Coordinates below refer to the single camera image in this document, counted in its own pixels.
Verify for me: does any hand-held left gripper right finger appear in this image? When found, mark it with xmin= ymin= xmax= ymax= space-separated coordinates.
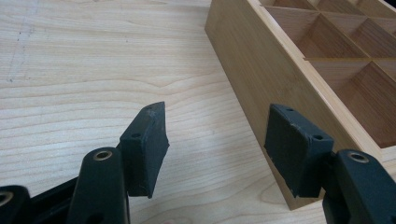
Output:
xmin=263 ymin=103 xmax=335 ymax=199

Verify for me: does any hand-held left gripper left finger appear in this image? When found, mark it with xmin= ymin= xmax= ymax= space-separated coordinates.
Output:
xmin=117 ymin=101 xmax=171 ymax=200

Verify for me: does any wooden compartment organizer box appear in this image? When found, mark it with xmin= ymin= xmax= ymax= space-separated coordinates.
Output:
xmin=204 ymin=0 xmax=396 ymax=211

